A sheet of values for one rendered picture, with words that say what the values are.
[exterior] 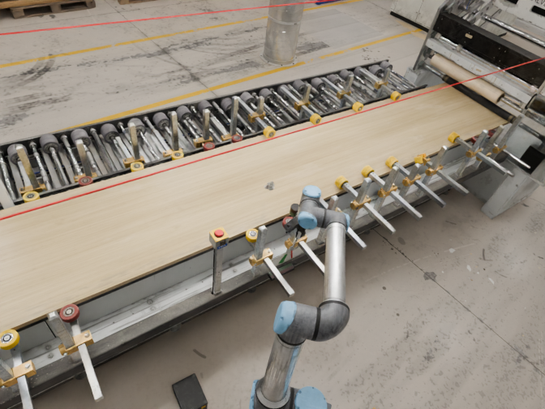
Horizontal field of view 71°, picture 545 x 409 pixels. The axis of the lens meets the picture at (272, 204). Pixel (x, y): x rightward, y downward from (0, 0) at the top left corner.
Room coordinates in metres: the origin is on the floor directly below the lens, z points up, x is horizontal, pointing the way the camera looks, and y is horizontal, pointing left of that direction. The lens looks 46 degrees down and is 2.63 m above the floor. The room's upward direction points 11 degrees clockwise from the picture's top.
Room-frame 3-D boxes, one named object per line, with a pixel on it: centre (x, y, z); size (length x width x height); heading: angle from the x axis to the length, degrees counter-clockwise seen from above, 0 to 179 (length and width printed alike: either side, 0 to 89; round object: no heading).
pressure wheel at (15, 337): (0.58, 1.02, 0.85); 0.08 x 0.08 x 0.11
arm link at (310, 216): (1.23, -0.19, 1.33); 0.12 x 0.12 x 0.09; 89
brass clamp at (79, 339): (0.63, 0.76, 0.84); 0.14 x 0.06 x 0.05; 131
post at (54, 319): (0.62, 0.78, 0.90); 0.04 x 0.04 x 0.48; 41
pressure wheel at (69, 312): (0.74, 0.83, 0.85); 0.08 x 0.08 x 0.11
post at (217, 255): (1.11, 0.22, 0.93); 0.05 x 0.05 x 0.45; 41
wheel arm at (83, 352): (0.59, 0.70, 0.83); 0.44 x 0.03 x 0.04; 41
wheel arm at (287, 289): (1.25, -0.05, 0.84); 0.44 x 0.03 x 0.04; 41
